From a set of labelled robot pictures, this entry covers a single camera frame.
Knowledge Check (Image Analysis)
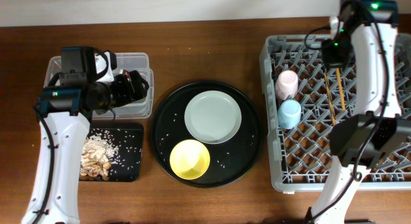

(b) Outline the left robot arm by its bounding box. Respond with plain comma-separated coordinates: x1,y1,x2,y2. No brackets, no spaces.
22,46,150,223

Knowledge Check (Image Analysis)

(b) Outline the round black serving tray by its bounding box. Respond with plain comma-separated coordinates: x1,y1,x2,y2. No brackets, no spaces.
150,80,264,188

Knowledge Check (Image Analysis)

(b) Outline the pink cup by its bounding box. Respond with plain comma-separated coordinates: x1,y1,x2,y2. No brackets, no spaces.
275,70,298,100

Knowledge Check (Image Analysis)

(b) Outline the blue cup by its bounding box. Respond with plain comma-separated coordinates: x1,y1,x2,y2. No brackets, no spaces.
277,99,302,129

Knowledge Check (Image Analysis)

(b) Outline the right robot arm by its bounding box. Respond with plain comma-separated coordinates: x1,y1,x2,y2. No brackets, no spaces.
304,0,410,223

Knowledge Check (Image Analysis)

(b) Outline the food scraps pile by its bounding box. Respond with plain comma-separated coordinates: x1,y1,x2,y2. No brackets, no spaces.
79,134,119,181

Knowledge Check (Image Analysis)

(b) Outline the grey round plate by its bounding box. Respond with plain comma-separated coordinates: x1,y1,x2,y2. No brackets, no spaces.
184,90,242,144

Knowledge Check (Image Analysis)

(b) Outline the yellow bowl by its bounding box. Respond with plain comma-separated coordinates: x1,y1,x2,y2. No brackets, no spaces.
170,139,211,180

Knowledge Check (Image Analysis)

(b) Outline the clear plastic storage bin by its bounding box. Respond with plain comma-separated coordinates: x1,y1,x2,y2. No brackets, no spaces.
36,46,150,121

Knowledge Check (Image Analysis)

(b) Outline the gold brown snack wrapper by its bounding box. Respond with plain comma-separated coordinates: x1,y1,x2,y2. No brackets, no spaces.
118,69,132,87

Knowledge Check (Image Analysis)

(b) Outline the wooden chopstick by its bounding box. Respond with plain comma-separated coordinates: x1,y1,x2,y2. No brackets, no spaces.
324,70,337,126
336,68,346,111

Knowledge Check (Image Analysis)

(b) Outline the black rectangular tray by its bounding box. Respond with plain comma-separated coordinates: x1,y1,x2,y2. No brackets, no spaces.
86,122,144,182

